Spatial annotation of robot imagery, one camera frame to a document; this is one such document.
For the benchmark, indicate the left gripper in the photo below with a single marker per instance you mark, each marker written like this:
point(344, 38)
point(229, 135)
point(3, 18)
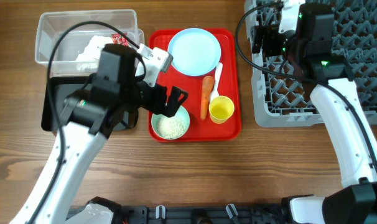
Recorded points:
point(157, 106)

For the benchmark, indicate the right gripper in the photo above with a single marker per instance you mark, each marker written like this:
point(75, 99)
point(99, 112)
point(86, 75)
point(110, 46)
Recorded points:
point(270, 32)

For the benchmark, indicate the green bowl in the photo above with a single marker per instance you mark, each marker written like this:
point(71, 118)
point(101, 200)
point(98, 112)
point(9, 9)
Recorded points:
point(181, 112)

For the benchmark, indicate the white rice pile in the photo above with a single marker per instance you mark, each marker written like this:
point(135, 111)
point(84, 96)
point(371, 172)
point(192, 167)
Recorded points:
point(171, 128)

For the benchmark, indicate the red snack wrapper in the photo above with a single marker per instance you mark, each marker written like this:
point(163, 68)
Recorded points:
point(119, 39)

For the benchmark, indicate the white tissue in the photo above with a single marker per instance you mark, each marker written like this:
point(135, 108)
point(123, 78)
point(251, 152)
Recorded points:
point(88, 60)

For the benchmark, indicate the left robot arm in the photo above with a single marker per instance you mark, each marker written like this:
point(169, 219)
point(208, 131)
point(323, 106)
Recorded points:
point(85, 124)

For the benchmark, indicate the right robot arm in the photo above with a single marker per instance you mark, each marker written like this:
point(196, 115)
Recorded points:
point(304, 38)

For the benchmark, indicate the grey dishwasher rack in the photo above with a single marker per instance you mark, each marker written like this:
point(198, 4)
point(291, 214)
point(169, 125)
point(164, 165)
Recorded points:
point(280, 100)

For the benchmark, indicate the orange carrot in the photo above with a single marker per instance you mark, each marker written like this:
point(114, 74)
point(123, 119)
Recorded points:
point(207, 87)

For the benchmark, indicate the white plastic spoon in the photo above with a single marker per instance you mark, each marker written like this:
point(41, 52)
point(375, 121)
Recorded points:
point(218, 71)

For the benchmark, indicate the red serving tray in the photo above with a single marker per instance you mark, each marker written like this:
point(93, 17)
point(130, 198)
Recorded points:
point(207, 130)

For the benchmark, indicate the yellow plastic cup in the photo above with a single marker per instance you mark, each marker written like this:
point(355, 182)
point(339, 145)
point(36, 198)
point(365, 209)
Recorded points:
point(221, 108)

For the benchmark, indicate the large light blue plate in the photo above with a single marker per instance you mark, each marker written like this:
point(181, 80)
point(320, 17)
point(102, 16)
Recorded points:
point(195, 52)

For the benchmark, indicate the black plastic tray bin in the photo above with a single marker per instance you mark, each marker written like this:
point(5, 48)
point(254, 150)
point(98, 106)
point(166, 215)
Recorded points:
point(61, 87)

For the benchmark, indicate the clear plastic bin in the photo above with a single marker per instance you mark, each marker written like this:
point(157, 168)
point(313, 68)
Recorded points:
point(53, 24)

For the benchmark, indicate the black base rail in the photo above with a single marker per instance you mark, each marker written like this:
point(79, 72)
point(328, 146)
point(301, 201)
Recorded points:
point(228, 214)

